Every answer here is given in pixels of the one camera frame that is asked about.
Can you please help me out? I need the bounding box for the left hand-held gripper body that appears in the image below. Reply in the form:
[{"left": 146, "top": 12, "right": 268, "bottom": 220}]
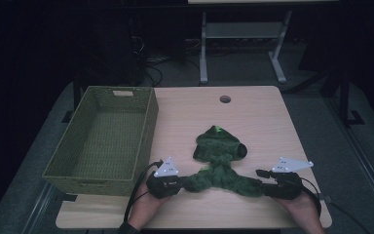
[{"left": 145, "top": 156, "right": 183, "bottom": 200}]

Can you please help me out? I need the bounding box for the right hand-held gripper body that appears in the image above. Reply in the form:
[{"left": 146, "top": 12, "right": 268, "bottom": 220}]
[{"left": 262, "top": 156, "right": 315, "bottom": 201}]

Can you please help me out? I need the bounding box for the green fleece garment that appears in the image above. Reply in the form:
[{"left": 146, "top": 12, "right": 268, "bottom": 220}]
[{"left": 181, "top": 124, "right": 268, "bottom": 199}]

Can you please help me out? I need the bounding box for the green woven basket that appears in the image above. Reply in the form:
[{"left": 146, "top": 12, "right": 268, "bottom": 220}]
[{"left": 41, "top": 85, "right": 160, "bottom": 198}]

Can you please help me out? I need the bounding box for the person's left hand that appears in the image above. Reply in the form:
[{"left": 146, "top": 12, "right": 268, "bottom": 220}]
[{"left": 127, "top": 180, "right": 172, "bottom": 231}]

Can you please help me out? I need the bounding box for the person's right hand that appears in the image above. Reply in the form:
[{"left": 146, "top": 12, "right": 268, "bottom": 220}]
[{"left": 275, "top": 190, "right": 323, "bottom": 231}]

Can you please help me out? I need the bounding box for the grey tape strip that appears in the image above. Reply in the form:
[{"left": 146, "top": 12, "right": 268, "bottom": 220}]
[{"left": 318, "top": 192, "right": 334, "bottom": 205}]

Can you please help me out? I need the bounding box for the black metal stand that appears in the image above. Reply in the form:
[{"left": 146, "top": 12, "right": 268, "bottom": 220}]
[{"left": 281, "top": 62, "right": 366, "bottom": 129}]

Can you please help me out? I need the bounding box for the grey metal stand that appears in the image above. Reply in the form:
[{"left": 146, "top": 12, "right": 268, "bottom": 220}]
[{"left": 198, "top": 9, "right": 293, "bottom": 85}]

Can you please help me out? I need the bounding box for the right hand-held gripper black cable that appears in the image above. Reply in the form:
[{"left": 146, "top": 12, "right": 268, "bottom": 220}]
[{"left": 300, "top": 176, "right": 323, "bottom": 218}]

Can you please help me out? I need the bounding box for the hand-held gripper black cable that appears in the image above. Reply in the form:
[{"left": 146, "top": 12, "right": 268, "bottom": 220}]
[
  {"left": 123, "top": 159, "right": 164, "bottom": 223},
  {"left": 300, "top": 176, "right": 323, "bottom": 218}
]

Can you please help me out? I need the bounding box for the left hand-held gripper black cable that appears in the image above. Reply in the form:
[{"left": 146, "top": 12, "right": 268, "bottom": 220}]
[{"left": 123, "top": 159, "right": 164, "bottom": 223}]

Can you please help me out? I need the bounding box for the thin black cable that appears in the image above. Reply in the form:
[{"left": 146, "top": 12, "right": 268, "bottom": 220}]
[{"left": 328, "top": 201, "right": 373, "bottom": 234}]

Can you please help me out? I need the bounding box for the grey metal rail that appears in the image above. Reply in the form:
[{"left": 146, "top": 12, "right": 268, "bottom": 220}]
[
  {"left": 21, "top": 182, "right": 56, "bottom": 234},
  {"left": 323, "top": 97, "right": 374, "bottom": 226}
]

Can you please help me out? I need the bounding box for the tangle of black cables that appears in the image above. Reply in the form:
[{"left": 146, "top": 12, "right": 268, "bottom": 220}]
[{"left": 129, "top": 34, "right": 203, "bottom": 88}]

